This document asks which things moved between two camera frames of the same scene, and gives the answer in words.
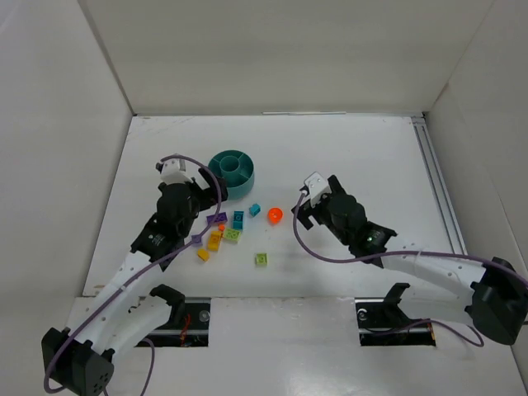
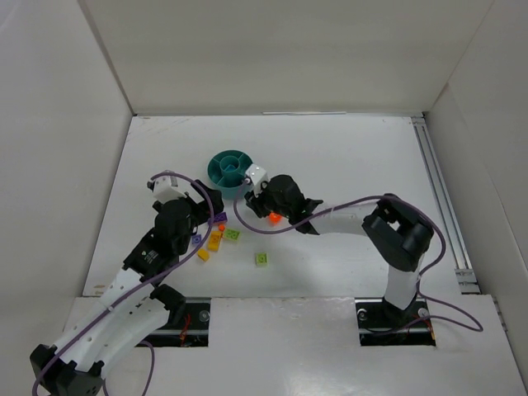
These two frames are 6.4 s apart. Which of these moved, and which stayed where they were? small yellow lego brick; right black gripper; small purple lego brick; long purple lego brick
Moved: right black gripper
Stayed: small purple lego brick; small yellow lego brick; long purple lego brick
